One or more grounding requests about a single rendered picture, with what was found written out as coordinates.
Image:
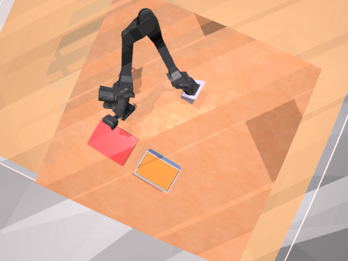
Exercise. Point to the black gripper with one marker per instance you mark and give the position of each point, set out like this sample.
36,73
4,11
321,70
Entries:
120,111

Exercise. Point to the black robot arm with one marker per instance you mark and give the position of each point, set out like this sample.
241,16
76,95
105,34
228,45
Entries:
145,24

